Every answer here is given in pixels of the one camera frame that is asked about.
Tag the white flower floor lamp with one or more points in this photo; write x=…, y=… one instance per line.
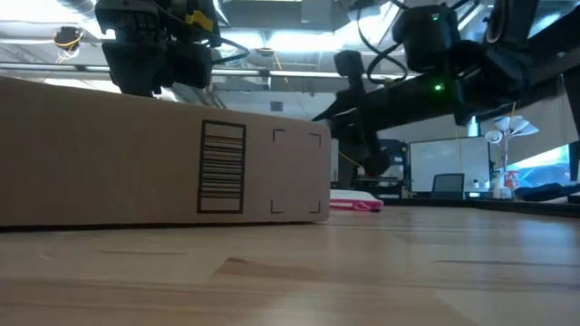
x=494, y=136

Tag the dark cloth bundle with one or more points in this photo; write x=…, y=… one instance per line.
x=544, y=191

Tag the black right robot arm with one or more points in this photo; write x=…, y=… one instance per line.
x=521, y=59

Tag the white mesh pouch red trim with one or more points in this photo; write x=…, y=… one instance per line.
x=353, y=199

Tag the red white spray bottle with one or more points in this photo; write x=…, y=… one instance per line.
x=513, y=180

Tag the round ceiling sensor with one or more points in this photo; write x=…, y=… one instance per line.
x=265, y=51

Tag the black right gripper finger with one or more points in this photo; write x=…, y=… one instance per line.
x=374, y=160
x=349, y=63

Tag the black ceiling camera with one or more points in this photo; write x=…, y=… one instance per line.
x=68, y=37

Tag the taped brown cardboard box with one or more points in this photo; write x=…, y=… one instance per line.
x=113, y=158

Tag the white whiteboard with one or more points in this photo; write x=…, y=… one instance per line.
x=448, y=158

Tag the grey mesh office chair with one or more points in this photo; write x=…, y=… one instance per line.
x=447, y=185

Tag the black computer monitor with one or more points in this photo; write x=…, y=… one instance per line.
x=396, y=154

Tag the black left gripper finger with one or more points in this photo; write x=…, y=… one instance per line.
x=190, y=65
x=136, y=68

